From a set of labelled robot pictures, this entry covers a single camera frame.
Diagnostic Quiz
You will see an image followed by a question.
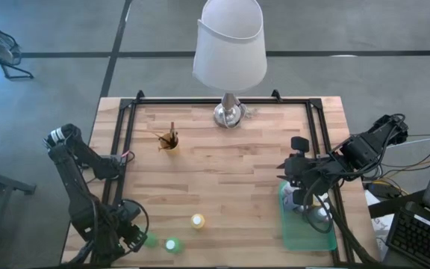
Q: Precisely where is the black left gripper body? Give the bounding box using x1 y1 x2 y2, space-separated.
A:
102 203 147 259

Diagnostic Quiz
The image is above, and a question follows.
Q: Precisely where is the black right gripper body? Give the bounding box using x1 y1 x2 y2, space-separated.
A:
277 136 335 205

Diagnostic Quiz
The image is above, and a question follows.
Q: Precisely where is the large green paint bottle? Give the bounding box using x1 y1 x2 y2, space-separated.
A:
143 231 160 249
164 237 185 256

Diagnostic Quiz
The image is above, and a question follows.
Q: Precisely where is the yellow-orange plastic cup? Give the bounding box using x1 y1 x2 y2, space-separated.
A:
159 132 181 155

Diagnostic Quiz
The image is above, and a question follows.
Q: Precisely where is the translucent green plastic bin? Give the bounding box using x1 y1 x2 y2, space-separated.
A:
278 180 338 253

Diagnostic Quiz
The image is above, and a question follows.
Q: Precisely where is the black power strip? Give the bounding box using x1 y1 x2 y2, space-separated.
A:
364 180 402 199

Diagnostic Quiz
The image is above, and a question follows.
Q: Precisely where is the white printed paper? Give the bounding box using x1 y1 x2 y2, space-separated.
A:
364 190 395 259

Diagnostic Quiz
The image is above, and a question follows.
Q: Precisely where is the black computer desk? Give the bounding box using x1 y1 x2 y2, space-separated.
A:
367 188 430 269

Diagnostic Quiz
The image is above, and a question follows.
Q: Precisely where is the grey side table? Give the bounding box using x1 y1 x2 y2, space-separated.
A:
0 164 37 196

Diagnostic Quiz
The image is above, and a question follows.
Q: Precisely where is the black computer keyboard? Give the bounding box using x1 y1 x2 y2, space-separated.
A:
385 207 430 267

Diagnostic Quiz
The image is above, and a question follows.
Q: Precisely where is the silver table lamp white shade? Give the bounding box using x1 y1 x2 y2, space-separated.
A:
191 0 268 129

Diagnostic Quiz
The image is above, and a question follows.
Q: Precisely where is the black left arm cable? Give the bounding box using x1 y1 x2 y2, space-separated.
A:
123 199 151 256

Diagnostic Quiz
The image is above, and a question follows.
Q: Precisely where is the clear lamp power cord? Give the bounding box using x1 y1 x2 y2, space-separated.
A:
237 104 261 120

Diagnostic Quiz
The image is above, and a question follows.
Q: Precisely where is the yellow floor cable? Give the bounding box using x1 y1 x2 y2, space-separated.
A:
381 158 430 180

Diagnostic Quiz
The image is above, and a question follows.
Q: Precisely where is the white floor cable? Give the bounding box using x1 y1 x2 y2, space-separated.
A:
401 134 430 149

